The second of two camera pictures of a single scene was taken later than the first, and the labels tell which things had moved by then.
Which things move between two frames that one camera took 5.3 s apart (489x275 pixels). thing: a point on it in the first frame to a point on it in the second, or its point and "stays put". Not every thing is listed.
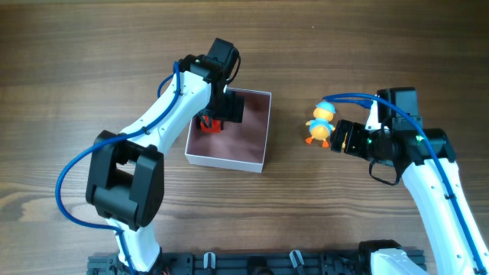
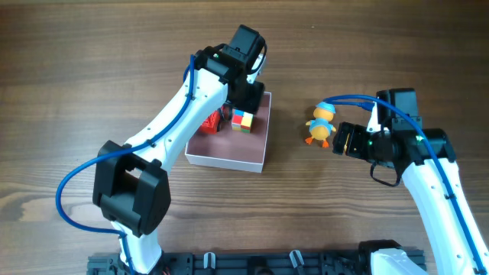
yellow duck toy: (321, 128) stays put
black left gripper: (234, 108) to (252, 103)
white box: (239, 146) stays put
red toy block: (206, 127) stays put
